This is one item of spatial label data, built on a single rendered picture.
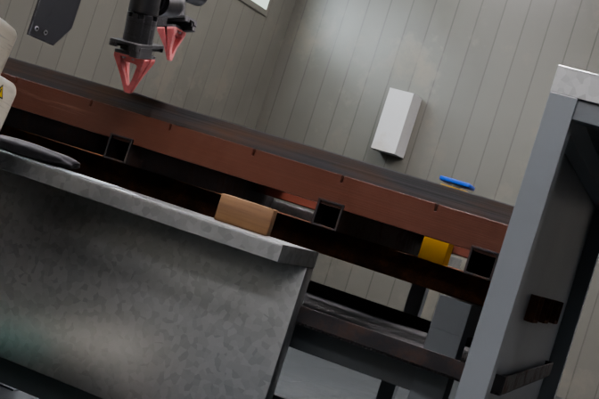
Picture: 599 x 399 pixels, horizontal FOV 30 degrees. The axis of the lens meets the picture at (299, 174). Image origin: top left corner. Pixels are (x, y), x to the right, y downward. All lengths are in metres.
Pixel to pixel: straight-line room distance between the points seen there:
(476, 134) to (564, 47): 0.98
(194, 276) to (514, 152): 7.20
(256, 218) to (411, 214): 0.27
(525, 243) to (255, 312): 0.60
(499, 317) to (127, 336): 0.78
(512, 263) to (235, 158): 0.68
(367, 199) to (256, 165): 0.22
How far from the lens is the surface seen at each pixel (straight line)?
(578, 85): 1.63
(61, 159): 2.16
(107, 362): 2.13
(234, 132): 2.15
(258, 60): 9.80
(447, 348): 2.01
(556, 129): 1.62
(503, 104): 9.24
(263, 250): 1.84
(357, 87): 9.70
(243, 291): 2.02
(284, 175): 2.05
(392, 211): 1.99
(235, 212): 1.99
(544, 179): 1.61
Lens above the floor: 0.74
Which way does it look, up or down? 2 degrees up
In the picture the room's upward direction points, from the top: 18 degrees clockwise
